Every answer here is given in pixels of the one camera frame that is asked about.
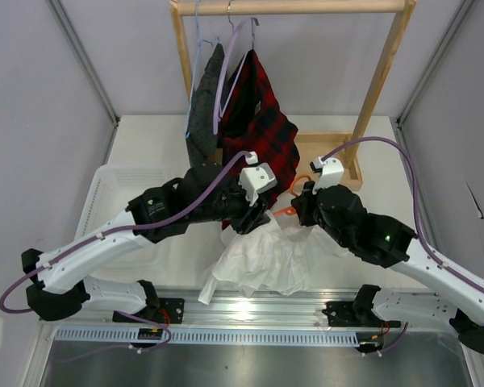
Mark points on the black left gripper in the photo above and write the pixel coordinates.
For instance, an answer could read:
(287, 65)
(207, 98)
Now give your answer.
(252, 217)

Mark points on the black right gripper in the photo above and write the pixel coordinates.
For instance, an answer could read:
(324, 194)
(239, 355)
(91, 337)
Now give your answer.
(304, 202)

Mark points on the orange hanger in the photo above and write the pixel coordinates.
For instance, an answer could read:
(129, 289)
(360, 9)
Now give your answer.
(294, 191)

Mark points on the white pleated skirt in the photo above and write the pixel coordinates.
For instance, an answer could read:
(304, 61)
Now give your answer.
(278, 256)

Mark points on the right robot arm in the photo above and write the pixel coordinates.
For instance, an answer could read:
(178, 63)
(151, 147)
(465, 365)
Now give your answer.
(457, 301)

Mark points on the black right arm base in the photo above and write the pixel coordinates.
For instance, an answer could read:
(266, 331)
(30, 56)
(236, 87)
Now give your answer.
(347, 312)

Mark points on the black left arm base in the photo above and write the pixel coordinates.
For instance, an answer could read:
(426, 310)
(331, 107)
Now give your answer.
(170, 311)

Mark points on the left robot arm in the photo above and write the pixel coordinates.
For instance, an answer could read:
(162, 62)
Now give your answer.
(62, 284)

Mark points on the light blue hanger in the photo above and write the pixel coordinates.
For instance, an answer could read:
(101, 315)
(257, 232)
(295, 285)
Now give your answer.
(199, 43)

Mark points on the dark grey dotted garment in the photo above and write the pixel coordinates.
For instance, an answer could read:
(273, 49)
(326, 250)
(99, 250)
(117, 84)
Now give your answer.
(201, 142)

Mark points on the red black plaid garment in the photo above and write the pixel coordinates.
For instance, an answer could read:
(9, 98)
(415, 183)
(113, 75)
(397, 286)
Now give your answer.
(254, 122)

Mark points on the white plastic basket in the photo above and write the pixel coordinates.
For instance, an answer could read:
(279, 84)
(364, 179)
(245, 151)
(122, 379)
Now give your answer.
(112, 188)

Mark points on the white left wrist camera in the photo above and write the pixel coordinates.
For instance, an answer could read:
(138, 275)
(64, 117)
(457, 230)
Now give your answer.
(256, 179)

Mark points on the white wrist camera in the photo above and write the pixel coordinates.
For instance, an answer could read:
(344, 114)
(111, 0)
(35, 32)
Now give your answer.
(329, 172)
(256, 179)

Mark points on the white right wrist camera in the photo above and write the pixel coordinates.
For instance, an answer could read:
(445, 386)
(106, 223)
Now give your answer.
(329, 172)

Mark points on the aluminium mounting rail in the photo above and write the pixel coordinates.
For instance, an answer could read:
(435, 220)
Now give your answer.
(226, 310)

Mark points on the slotted cable duct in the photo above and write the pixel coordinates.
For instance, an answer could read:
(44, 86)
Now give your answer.
(181, 335)

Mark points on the aluminium frame post right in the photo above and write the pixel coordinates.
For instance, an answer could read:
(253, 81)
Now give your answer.
(444, 44)

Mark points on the aluminium frame post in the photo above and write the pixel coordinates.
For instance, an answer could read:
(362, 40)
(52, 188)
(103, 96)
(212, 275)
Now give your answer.
(444, 44)
(69, 31)

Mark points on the aluminium frame post left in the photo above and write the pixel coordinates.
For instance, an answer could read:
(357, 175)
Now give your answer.
(69, 31)

